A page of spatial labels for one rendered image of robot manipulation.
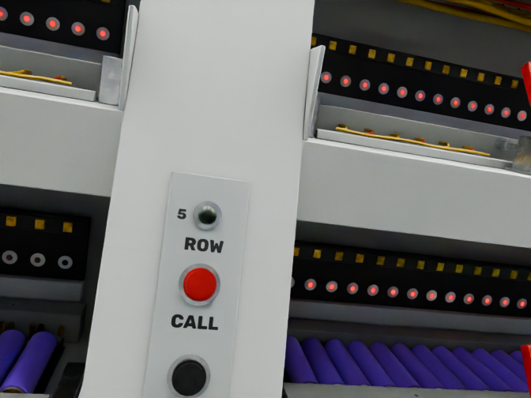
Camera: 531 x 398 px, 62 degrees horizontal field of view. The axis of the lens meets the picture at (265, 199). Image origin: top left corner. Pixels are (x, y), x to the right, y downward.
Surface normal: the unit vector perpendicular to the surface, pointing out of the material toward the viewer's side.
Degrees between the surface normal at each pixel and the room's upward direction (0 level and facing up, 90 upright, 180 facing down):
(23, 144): 110
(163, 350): 90
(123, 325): 90
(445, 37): 90
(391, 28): 90
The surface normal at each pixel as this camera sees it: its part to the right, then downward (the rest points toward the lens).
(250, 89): 0.23, -0.14
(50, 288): 0.18, 0.22
